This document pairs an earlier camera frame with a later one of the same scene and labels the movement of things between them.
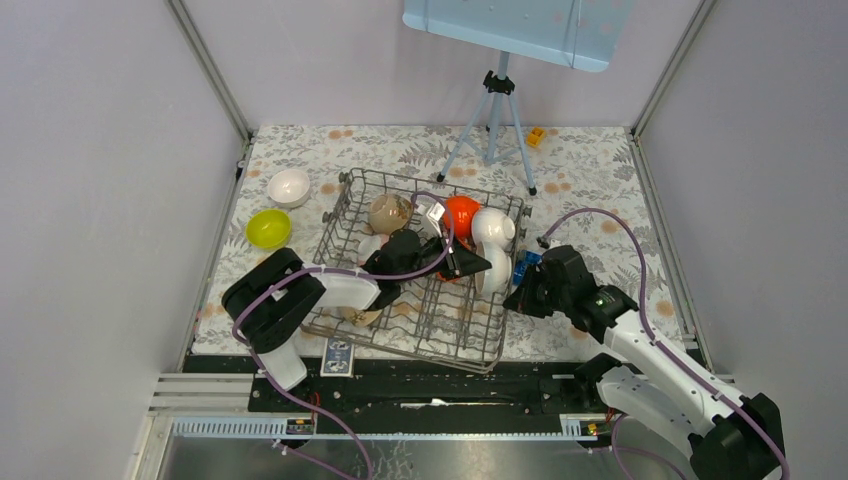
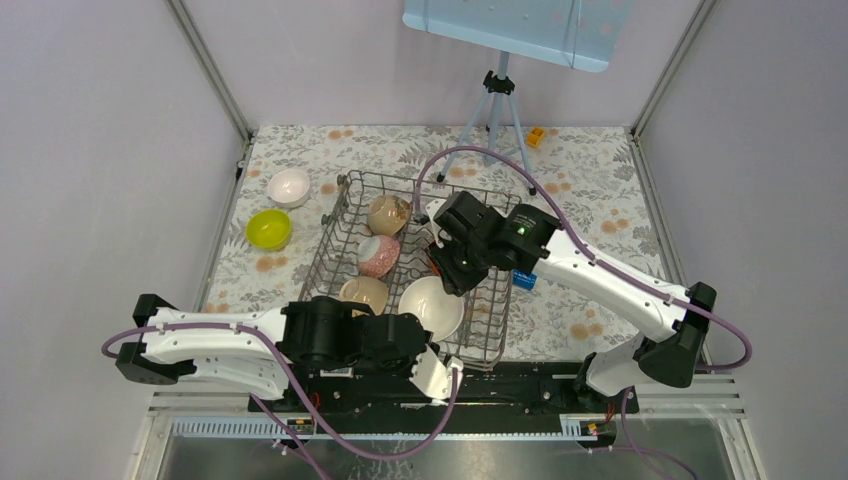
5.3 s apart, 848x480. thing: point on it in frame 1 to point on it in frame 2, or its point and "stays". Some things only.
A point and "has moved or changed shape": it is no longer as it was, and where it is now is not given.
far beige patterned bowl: [389, 212] stays
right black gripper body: [538, 297] to [462, 265]
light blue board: [578, 34] stays
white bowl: [289, 188] stays
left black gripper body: [427, 255] to [402, 368]
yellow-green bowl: [269, 228] stays
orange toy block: [534, 137] stays
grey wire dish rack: [450, 252] stays
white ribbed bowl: [495, 244] has moved or changed shape
